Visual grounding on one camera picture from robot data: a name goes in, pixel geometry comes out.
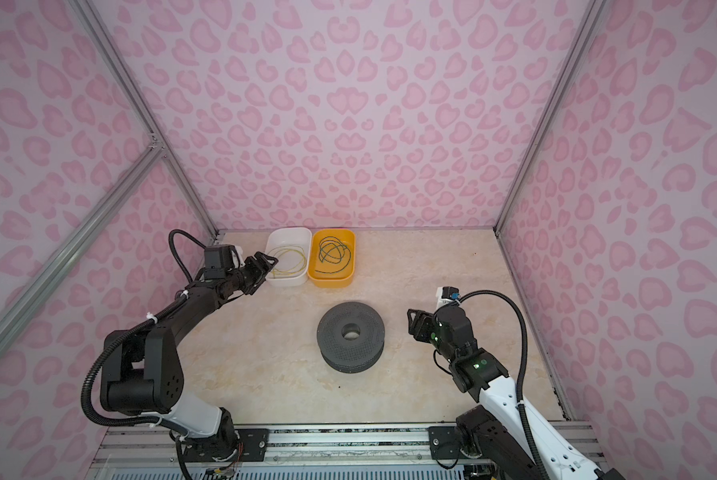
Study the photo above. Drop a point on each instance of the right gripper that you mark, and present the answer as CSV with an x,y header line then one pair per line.
x,y
423,322

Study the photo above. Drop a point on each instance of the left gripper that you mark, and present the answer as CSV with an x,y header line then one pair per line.
x,y
264,267

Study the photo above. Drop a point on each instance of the white plastic tray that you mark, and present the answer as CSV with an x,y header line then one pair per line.
x,y
292,248

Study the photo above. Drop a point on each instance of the dark grey cable spool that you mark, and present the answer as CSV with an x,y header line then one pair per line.
x,y
351,337

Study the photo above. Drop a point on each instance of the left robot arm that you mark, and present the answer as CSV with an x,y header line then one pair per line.
x,y
138,378

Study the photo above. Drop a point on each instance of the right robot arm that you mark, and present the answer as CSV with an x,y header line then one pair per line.
x,y
504,427

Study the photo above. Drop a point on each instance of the yellow plastic tray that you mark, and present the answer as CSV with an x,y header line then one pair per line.
x,y
332,258

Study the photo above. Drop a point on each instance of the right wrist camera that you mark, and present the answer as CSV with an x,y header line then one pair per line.
x,y
447,296

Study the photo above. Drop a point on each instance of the aluminium diagonal frame bar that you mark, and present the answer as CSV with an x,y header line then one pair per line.
x,y
15,318

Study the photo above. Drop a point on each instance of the aluminium frame post left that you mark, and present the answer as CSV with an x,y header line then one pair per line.
x,y
100,36

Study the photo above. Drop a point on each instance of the aluminium frame post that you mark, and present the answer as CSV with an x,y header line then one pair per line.
x,y
100,36
595,13

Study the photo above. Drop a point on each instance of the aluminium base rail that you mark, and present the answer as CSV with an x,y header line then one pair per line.
x,y
297,451

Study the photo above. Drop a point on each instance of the aluminium frame post right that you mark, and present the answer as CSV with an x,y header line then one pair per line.
x,y
595,13

